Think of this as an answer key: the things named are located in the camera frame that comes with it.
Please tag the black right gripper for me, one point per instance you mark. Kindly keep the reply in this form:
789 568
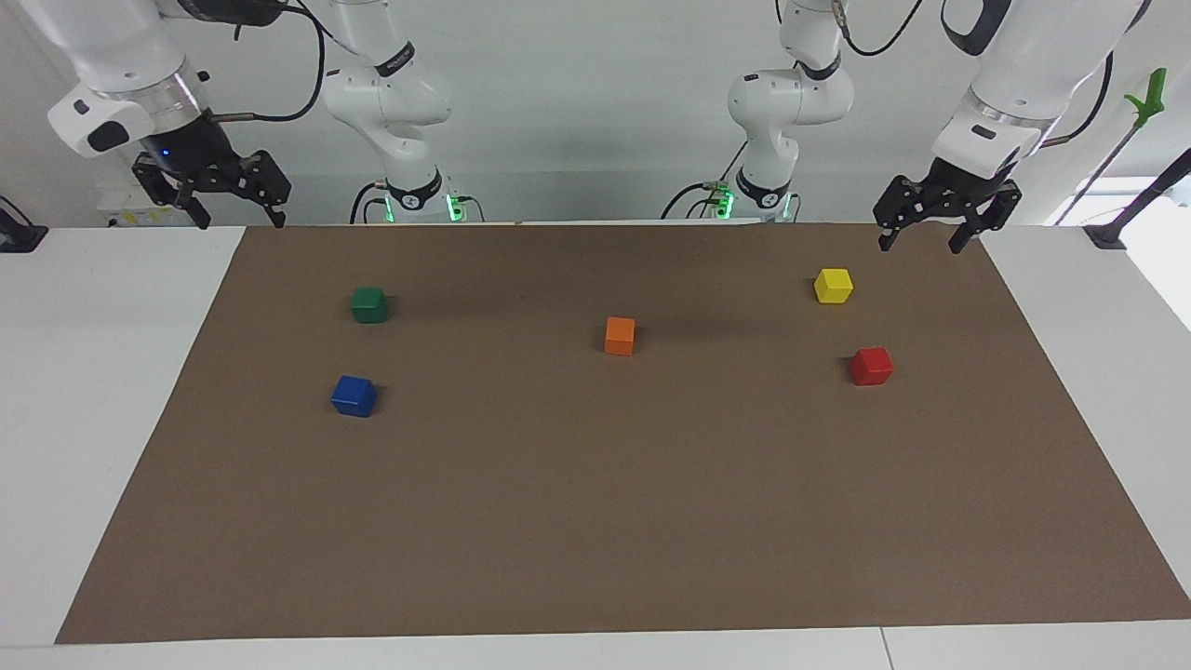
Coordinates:
200 158

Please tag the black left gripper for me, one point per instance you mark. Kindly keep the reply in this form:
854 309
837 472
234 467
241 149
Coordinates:
958 186

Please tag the red wooden block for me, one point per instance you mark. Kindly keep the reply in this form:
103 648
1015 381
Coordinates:
872 367

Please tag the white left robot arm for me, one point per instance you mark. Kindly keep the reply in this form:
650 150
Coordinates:
1023 56

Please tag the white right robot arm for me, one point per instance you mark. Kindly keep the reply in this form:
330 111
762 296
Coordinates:
121 46

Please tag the yellow wooden block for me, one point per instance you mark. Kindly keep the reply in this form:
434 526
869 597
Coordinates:
834 286

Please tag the green wooden block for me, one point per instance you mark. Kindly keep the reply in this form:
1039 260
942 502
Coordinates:
369 305

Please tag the blue wooden block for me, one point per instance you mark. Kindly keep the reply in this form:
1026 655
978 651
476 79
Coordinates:
354 397

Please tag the orange wooden block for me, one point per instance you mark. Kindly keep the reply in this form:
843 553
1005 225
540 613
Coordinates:
620 336

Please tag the white power box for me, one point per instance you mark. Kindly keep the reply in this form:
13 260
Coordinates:
140 209

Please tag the black angled stand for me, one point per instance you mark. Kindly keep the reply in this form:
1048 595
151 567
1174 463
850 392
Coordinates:
1140 205

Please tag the black table clamp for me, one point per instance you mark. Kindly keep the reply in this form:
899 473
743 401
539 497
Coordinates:
19 237

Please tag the green-tipped grey pole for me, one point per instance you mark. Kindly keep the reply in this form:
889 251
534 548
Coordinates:
1152 98

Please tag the brown paper mat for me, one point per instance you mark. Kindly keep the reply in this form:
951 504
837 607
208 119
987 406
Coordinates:
605 512

